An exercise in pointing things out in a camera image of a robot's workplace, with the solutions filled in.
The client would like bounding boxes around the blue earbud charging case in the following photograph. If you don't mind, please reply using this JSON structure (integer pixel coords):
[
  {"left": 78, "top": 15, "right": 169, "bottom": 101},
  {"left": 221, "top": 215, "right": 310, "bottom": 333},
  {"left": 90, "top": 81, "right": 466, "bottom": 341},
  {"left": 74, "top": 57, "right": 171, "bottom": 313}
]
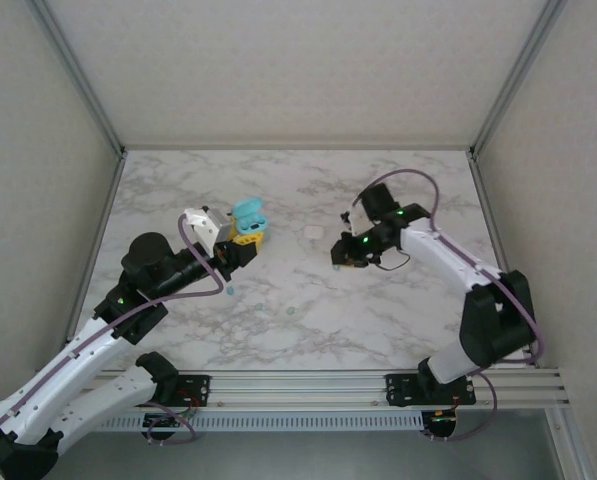
[{"left": 229, "top": 198, "right": 270, "bottom": 236}]

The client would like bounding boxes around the small controller board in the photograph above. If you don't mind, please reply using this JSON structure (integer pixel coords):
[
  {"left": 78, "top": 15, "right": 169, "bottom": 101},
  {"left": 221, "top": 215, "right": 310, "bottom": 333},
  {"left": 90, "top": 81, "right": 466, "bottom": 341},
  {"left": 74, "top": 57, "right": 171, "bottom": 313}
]
[
  {"left": 426, "top": 409, "right": 459, "bottom": 432},
  {"left": 144, "top": 412, "right": 199, "bottom": 432}
]

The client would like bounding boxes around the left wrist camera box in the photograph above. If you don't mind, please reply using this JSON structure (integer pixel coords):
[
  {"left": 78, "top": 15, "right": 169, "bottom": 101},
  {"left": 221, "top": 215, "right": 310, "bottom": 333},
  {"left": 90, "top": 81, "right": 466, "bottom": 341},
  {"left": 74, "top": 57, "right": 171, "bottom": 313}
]
[{"left": 184, "top": 204, "right": 235, "bottom": 254}]

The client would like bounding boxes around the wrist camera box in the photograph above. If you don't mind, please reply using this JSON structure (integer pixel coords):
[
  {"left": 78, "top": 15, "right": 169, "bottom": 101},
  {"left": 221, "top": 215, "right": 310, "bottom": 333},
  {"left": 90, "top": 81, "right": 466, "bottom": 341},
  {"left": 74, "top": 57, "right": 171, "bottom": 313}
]
[
  {"left": 340, "top": 207, "right": 362, "bottom": 236},
  {"left": 184, "top": 204, "right": 235, "bottom": 254}
]

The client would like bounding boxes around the thin black gripper wire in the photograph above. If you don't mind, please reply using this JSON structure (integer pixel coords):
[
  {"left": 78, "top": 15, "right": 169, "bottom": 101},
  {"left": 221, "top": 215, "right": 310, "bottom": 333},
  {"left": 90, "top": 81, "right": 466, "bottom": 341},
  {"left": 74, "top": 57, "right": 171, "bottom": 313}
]
[{"left": 377, "top": 248, "right": 413, "bottom": 272}]

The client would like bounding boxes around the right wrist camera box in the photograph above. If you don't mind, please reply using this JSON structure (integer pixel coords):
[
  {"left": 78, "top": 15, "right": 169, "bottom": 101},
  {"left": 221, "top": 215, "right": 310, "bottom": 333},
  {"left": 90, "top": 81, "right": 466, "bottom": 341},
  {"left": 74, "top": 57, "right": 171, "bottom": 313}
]
[{"left": 340, "top": 207, "right": 362, "bottom": 236}]

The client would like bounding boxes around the aluminium table side rail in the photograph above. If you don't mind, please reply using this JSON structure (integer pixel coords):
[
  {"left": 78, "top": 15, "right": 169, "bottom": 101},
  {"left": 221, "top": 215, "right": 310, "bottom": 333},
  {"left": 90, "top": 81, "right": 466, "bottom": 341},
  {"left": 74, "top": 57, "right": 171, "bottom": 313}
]
[
  {"left": 469, "top": 151, "right": 538, "bottom": 371},
  {"left": 57, "top": 151, "right": 128, "bottom": 359}
]

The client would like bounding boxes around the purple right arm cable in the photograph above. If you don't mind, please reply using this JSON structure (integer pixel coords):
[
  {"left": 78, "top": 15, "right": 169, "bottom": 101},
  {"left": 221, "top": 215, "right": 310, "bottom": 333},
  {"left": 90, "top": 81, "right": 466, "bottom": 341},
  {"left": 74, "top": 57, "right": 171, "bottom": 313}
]
[{"left": 351, "top": 168, "right": 547, "bottom": 444}]

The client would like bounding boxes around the wide aluminium base rail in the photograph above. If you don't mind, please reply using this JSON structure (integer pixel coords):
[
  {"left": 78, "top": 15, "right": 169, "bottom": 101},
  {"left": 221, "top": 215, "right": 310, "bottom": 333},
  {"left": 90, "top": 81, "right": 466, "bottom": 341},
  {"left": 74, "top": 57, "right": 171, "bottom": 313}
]
[{"left": 32, "top": 368, "right": 572, "bottom": 412}]

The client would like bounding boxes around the grey slotted cable duct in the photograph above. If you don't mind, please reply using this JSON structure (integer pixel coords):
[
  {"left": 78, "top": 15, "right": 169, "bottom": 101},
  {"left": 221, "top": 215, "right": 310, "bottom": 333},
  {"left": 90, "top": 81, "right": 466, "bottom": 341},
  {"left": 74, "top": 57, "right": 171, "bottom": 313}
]
[{"left": 97, "top": 410, "right": 425, "bottom": 432}]

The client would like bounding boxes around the aluminium frame post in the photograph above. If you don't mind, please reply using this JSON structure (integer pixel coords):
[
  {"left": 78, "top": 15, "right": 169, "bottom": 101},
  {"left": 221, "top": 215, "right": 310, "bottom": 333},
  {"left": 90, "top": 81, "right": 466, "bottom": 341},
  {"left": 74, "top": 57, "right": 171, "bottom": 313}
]
[
  {"left": 467, "top": 0, "right": 569, "bottom": 156},
  {"left": 25, "top": 0, "right": 128, "bottom": 156}
]

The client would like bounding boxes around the aluminium frame leg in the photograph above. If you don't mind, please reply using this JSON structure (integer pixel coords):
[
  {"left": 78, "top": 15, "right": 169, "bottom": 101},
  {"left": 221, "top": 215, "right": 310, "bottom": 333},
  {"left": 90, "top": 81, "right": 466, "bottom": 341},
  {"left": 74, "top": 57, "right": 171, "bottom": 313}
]
[{"left": 545, "top": 407, "right": 597, "bottom": 480}]

